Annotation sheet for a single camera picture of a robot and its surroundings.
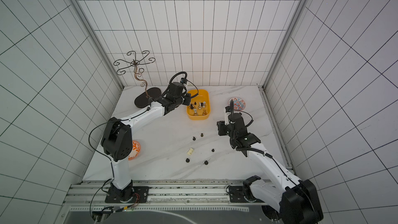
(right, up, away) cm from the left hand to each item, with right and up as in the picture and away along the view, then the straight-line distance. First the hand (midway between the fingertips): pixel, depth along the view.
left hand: (188, 97), depth 92 cm
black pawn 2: (+1, -35, -9) cm, 36 cm away
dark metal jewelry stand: (-35, -1, +20) cm, 41 cm away
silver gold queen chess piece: (+4, -11, +9) cm, 15 cm away
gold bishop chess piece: (+10, -11, +9) cm, 17 cm away
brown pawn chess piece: (+8, -23, 0) cm, 25 cm away
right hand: (+19, -12, -8) cm, 24 cm away
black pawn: (+15, -31, -5) cm, 35 cm away
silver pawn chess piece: (+10, -5, +14) cm, 18 cm away
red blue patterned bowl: (+35, -4, +15) cm, 39 cm away
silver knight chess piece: (+7, -7, +14) cm, 17 cm away
